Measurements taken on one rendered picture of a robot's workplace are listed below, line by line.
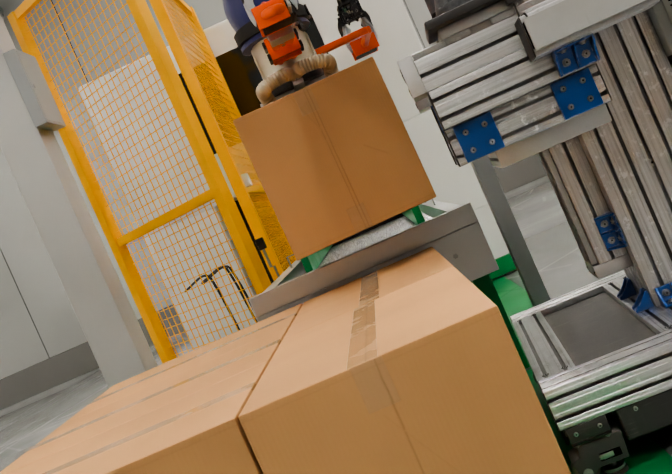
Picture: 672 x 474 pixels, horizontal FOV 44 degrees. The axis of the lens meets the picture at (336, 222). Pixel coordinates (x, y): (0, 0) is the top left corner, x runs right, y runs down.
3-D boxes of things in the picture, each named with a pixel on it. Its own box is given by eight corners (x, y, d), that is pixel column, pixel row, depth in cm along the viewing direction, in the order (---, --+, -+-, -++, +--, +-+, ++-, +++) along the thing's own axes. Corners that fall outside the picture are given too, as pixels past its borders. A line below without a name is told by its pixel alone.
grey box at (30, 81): (55, 131, 332) (23, 61, 331) (67, 125, 331) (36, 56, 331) (35, 127, 312) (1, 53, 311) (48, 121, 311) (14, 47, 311)
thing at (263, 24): (263, 38, 191) (253, 18, 191) (292, 24, 191) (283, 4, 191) (259, 30, 183) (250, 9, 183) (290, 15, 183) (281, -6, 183)
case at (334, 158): (303, 251, 277) (252, 140, 277) (413, 200, 277) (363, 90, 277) (296, 261, 217) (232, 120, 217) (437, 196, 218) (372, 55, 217)
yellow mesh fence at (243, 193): (331, 350, 483) (182, 14, 479) (347, 343, 483) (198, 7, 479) (319, 401, 366) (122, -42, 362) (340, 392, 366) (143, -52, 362)
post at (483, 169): (546, 341, 304) (435, 87, 302) (564, 333, 303) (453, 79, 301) (550, 344, 297) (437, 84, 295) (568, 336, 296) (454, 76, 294)
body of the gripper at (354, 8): (343, 23, 269) (328, -12, 269) (343, 28, 278) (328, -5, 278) (365, 13, 269) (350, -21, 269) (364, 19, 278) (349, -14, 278)
